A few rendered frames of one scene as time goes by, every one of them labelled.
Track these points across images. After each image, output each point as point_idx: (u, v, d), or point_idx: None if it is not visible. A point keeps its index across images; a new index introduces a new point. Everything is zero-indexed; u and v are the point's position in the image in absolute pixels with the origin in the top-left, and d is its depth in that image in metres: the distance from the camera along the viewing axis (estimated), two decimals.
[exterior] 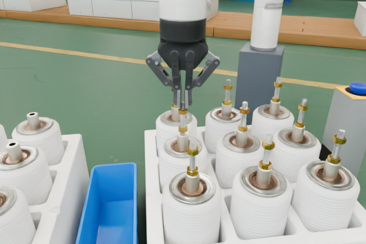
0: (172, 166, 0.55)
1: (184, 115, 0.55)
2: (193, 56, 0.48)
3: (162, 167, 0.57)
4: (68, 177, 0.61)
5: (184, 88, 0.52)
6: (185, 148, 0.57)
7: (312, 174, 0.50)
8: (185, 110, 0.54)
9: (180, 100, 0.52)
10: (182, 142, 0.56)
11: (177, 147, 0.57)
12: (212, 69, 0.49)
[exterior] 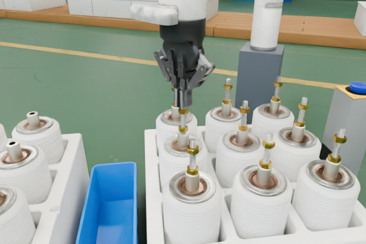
0: (172, 165, 0.55)
1: (184, 117, 0.55)
2: None
3: (163, 166, 0.57)
4: (68, 176, 0.61)
5: None
6: (185, 147, 0.57)
7: (313, 173, 0.50)
8: (180, 109, 0.54)
9: (188, 96, 0.54)
10: (182, 142, 0.56)
11: (178, 146, 0.57)
12: (168, 59, 0.55)
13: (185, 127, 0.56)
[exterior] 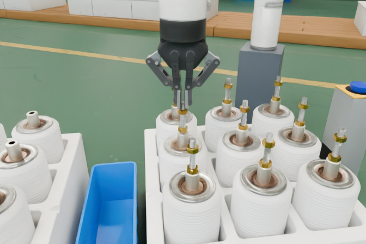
0: (172, 165, 0.55)
1: (184, 116, 0.55)
2: (193, 56, 0.48)
3: (162, 165, 0.57)
4: (68, 176, 0.61)
5: (184, 88, 0.52)
6: (185, 147, 0.57)
7: (313, 172, 0.50)
8: (184, 110, 0.54)
9: (180, 100, 0.52)
10: (182, 141, 0.56)
11: (177, 145, 0.57)
12: (212, 69, 0.49)
13: (185, 125, 0.56)
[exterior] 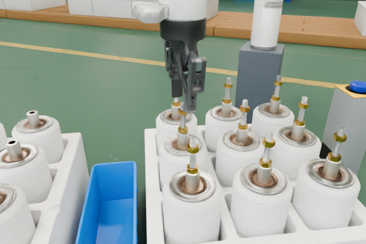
0: (172, 165, 0.55)
1: (182, 118, 0.55)
2: None
3: (162, 165, 0.57)
4: (68, 175, 0.61)
5: (177, 78, 0.55)
6: (185, 147, 0.57)
7: (313, 172, 0.50)
8: (179, 108, 0.55)
9: (195, 101, 0.51)
10: (182, 141, 0.56)
11: (177, 145, 0.57)
12: None
13: (182, 128, 0.56)
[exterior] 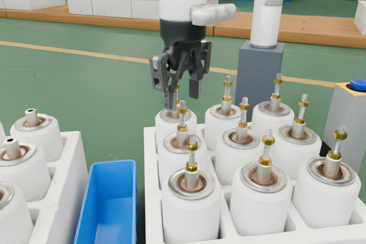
0: (172, 163, 0.54)
1: (184, 115, 0.55)
2: None
3: (162, 163, 0.56)
4: (67, 174, 0.61)
5: (170, 90, 0.50)
6: (184, 145, 0.56)
7: (313, 170, 0.50)
8: (182, 109, 0.53)
9: (189, 87, 0.56)
10: (182, 139, 0.56)
11: (177, 143, 0.57)
12: (151, 66, 0.46)
13: (185, 124, 0.56)
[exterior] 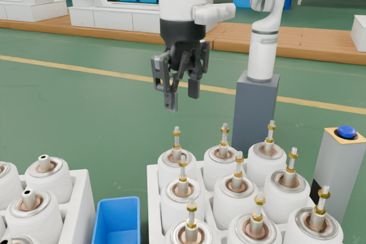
0: (170, 209, 0.60)
1: (181, 167, 0.61)
2: None
3: (163, 207, 0.63)
4: (77, 217, 0.66)
5: (171, 90, 0.50)
6: (184, 193, 0.62)
7: (300, 222, 0.55)
8: None
9: (188, 87, 0.56)
10: (181, 188, 0.62)
11: (177, 190, 0.63)
12: (153, 66, 0.46)
13: (180, 176, 0.62)
